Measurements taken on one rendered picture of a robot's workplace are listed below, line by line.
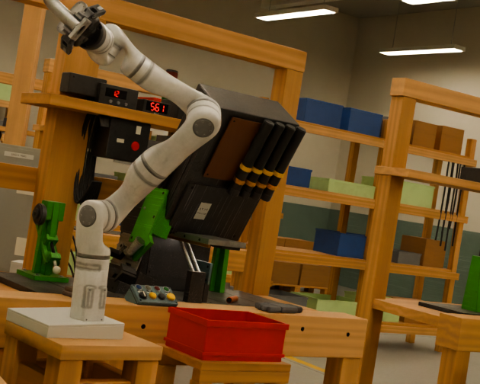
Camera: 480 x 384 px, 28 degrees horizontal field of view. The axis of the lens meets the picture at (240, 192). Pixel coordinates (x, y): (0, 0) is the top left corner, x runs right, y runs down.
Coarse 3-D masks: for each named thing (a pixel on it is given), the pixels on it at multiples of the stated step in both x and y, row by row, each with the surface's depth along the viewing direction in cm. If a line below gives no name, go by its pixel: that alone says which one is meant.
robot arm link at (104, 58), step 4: (112, 36) 229; (112, 40) 229; (108, 44) 226; (112, 44) 230; (108, 48) 228; (88, 52) 235; (92, 52) 227; (100, 52) 227; (104, 52) 229; (108, 52) 231; (92, 56) 235; (96, 56) 233; (100, 56) 232; (104, 56) 232; (108, 56) 236; (112, 56) 237; (96, 60) 236; (100, 60) 235; (104, 60) 234; (108, 60) 236; (112, 60) 238; (100, 64) 238; (104, 64) 237; (108, 64) 238
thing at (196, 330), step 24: (192, 312) 299; (216, 312) 305; (240, 312) 311; (168, 336) 294; (192, 336) 284; (216, 336) 281; (240, 336) 286; (264, 336) 292; (216, 360) 282; (240, 360) 287; (264, 360) 293
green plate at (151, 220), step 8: (152, 192) 337; (160, 192) 333; (152, 200) 335; (160, 200) 331; (152, 208) 333; (160, 208) 330; (144, 216) 335; (152, 216) 331; (160, 216) 331; (136, 224) 337; (144, 224) 333; (152, 224) 329; (160, 224) 332; (168, 224) 334; (136, 232) 334; (144, 232) 331; (152, 232) 330; (160, 232) 332; (168, 232) 334
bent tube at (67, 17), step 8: (48, 0) 205; (56, 0) 206; (48, 8) 206; (56, 8) 205; (64, 8) 206; (56, 16) 206; (64, 16) 205; (72, 16) 205; (72, 24) 205; (80, 24) 204; (88, 24) 207; (72, 32) 204; (80, 32) 208
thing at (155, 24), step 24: (24, 0) 335; (72, 0) 344; (96, 0) 349; (120, 0) 355; (120, 24) 356; (144, 24) 362; (168, 24) 368; (192, 24) 375; (216, 48) 382; (240, 48) 389; (264, 48) 397; (288, 48) 404
